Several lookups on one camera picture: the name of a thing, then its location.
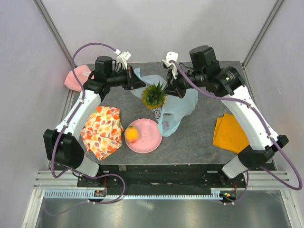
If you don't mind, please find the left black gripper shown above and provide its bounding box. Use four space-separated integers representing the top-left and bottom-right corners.
107 66 146 91

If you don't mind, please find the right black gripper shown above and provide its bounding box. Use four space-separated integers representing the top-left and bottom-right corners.
161 64 206 99

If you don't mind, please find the fake pineapple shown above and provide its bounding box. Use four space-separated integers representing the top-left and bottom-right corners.
142 82 166 110

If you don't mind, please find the light blue plastic bag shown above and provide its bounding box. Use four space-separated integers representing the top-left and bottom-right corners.
131 68 198 137

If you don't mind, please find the fake peach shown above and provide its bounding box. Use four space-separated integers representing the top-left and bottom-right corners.
124 126 140 143

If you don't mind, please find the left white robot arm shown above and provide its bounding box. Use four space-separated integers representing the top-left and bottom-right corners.
43 52 146 187

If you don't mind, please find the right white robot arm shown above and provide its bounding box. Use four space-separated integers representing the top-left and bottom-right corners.
162 45 289 187

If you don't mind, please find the pink plate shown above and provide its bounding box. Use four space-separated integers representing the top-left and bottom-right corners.
125 118 162 154

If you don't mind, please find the pink cap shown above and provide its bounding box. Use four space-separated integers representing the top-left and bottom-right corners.
63 65 95 92

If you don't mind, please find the floral patterned cloth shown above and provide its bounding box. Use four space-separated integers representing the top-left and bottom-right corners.
80 106 124 161

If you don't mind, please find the orange folded cloth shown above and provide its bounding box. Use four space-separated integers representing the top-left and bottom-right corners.
212 113 249 154

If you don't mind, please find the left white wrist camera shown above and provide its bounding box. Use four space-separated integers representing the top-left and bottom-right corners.
114 49 132 69

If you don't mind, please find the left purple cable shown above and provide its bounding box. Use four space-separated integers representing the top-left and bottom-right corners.
49 42 119 179

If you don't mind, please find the purple cable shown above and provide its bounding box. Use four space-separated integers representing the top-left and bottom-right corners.
49 42 119 179
170 59 304 206

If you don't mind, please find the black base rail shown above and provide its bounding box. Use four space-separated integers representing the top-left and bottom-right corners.
77 163 245 190

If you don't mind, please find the slotted cable duct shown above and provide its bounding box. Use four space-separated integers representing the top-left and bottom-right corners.
44 189 227 200

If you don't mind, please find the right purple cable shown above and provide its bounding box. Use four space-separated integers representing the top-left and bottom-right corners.
170 59 304 206

